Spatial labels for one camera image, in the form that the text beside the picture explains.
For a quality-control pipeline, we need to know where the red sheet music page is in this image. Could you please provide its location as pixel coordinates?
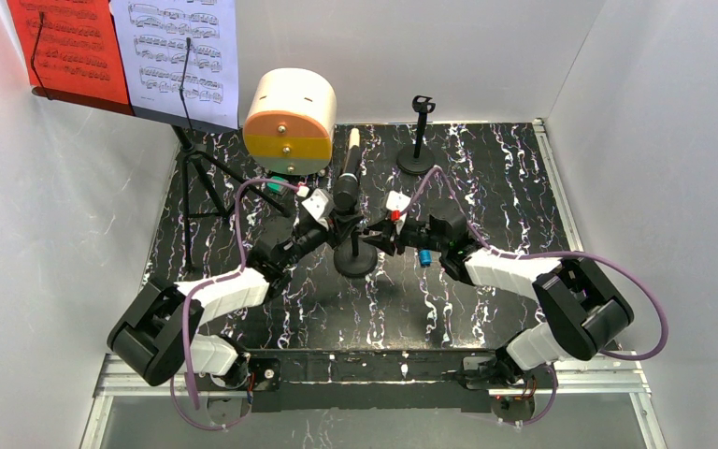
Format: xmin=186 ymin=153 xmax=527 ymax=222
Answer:
xmin=7 ymin=0 xmax=134 ymax=116

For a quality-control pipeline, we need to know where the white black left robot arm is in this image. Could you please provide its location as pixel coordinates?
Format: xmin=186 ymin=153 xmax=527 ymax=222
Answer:
xmin=107 ymin=212 xmax=362 ymax=386

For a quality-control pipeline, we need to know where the round three-colour drawer cabinet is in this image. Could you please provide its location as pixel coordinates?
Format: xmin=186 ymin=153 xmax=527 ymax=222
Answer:
xmin=242 ymin=67 xmax=337 ymax=176

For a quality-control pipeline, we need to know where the black handheld microphone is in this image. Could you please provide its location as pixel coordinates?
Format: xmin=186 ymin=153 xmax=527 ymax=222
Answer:
xmin=333 ymin=145 xmax=362 ymax=213

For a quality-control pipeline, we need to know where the black blue marker pen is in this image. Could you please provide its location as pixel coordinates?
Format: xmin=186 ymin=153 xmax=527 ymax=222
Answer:
xmin=418 ymin=249 xmax=432 ymax=268

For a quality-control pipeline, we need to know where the pink microphone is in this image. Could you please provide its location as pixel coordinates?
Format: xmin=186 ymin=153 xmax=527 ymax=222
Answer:
xmin=348 ymin=127 xmax=361 ymax=152

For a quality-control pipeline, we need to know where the white sheet music page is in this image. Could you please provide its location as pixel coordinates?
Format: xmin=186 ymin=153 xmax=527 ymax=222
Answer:
xmin=108 ymin=0 xmax=239 ymax=132

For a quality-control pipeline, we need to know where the black desktop microphone stand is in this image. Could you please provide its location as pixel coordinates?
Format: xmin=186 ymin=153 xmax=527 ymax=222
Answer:
xmin=334 ymin=214 xmax=378 ymax=279

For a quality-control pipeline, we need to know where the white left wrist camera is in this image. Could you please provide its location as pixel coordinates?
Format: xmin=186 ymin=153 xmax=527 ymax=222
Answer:
xmin=302 ymin=188 xmax=334 ymax=229

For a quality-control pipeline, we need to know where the black tripod music stand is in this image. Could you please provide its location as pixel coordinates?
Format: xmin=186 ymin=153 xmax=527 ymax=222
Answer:
xmin=29 ymin=86 xmax=292 ymax=272

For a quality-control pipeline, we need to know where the green and grey eraser block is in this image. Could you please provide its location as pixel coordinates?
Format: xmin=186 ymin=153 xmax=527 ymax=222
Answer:
xmin=266 ymin=176 xmax=289 ymax=195

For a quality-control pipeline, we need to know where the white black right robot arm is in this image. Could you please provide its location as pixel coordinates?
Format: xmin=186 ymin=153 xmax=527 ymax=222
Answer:
xmin=362 ymin=210 xmax=634 ymax=384

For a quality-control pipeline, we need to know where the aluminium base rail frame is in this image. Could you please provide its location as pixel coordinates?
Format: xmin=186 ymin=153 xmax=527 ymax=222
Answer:
xmin=79 ymin=119 xmax=668 ymax=449

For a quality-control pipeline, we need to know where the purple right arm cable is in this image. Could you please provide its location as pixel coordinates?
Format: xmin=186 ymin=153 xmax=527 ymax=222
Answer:
xmin=405 ymin=164 xmax=670 ymax=427

